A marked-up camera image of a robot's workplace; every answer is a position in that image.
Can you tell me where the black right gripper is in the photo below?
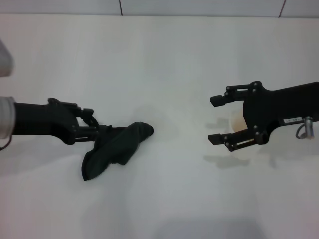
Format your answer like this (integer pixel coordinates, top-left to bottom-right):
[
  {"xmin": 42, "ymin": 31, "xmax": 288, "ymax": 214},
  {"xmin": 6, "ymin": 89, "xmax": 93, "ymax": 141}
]
[{"xmin": 207, "ymin": 81, "xmax": 319, "ymax": 153}]

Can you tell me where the arm cable with plug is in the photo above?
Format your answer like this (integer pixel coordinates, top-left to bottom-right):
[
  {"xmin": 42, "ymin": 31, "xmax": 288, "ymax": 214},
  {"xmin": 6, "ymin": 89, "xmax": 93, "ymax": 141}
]
[
  {"xmin": 295, "ymin": 116, "xmax": 316, "ymax": 140},
  {"xmin": 0, "ymin": 135, "xmax": 12, "ymax": 151}
]

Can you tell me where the white paper cup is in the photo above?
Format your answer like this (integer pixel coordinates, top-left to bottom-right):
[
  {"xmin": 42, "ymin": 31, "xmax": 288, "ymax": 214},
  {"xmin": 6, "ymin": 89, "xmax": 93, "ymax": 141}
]
[{"xmin": 227, "ymin": 107, "xmax": 265, "ymax": 161}]

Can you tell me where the right arm cable with plug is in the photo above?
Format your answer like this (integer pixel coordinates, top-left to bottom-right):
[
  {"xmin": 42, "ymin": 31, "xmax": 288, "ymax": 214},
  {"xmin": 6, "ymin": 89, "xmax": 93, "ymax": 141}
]
[{"xmin": 295, "ymin": 116, "xmax": 316, "ymax": 140}]

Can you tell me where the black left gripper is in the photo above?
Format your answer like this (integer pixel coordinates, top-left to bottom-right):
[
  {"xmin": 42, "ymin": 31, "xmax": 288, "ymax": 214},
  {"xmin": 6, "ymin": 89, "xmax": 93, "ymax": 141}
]
[{"xmin": 13, "ymin": 98, "xmax": 129, "ymax": 146}]

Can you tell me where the dark blue rag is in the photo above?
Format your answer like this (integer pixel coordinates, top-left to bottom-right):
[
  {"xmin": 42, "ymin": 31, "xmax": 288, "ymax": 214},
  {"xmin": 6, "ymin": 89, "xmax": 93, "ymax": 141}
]
[{"xmin": 80, "ymin": 121, "xmax": 155, "ymax": 182}]

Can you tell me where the left arm cable with plug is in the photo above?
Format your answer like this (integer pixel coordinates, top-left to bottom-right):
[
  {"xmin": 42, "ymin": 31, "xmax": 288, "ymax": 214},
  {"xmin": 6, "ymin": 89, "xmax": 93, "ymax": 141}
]
[{"xmin": 0, "ymin": 135, "xmax": 12, "ymax": 151}]

